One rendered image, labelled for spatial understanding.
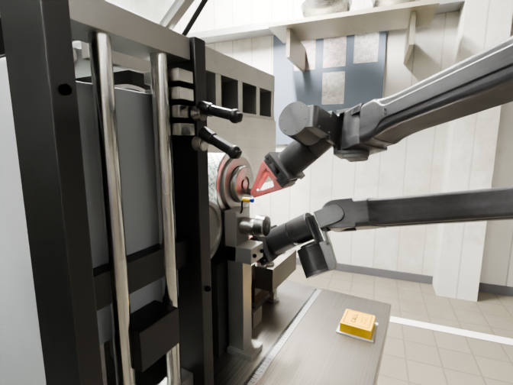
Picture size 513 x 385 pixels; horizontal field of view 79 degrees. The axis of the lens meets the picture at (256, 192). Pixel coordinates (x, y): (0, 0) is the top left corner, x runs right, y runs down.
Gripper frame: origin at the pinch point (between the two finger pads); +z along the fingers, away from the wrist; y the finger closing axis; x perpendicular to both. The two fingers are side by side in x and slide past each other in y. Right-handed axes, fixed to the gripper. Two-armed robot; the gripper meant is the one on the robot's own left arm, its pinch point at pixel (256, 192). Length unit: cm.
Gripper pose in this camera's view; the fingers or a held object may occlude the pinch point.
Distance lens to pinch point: 64.2
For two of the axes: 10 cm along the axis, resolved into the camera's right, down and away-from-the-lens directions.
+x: -5.8, -7.9, 1.9
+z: -6.9, 6.0, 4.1
